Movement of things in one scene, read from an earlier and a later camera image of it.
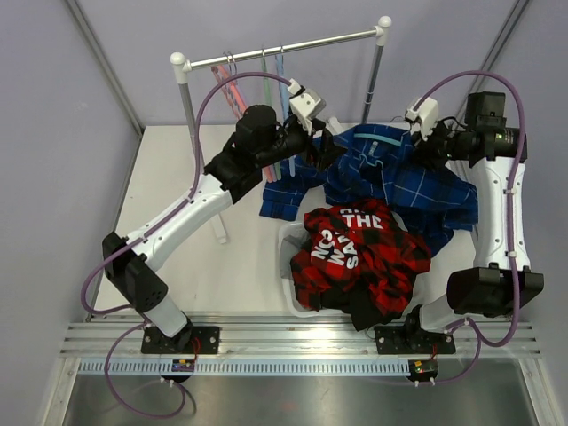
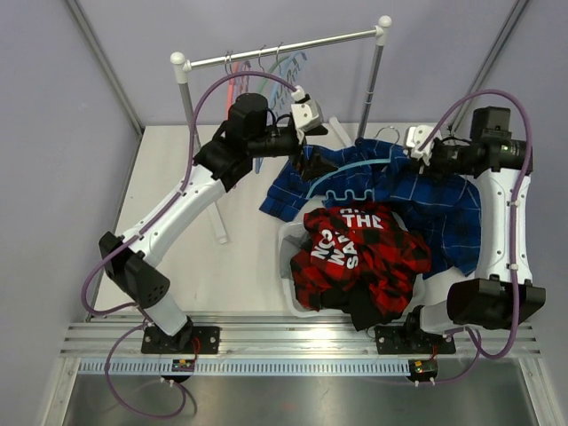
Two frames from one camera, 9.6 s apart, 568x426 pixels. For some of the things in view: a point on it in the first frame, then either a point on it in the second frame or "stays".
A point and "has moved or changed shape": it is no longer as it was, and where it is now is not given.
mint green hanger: [278, 172] -> [272, 72]
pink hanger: [232, 69] -> [231, 91]
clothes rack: [180, 62] stays
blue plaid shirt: [382, 163] has moved or changed shape
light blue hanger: [281, 68] -> [272, 98]
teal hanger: [381, 138] -> [349, 194]
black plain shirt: [355, 298] stays
